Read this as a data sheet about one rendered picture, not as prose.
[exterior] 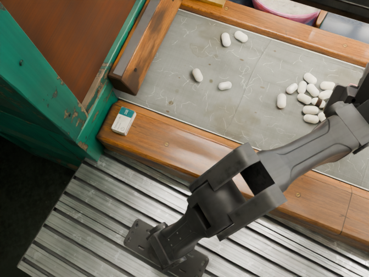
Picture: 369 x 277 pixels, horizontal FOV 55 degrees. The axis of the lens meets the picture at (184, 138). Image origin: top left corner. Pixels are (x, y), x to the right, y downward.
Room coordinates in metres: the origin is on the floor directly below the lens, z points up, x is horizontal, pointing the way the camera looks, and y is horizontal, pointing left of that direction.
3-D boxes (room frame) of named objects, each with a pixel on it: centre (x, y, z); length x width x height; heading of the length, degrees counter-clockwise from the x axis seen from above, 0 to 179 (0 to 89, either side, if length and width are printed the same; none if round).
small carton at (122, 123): (0.32, 0.14, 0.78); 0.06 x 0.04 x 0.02; 151
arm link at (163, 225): (0.02, 0.07, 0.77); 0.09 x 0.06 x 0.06; 23
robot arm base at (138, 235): (0.01, 0.08, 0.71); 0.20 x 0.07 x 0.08; 55
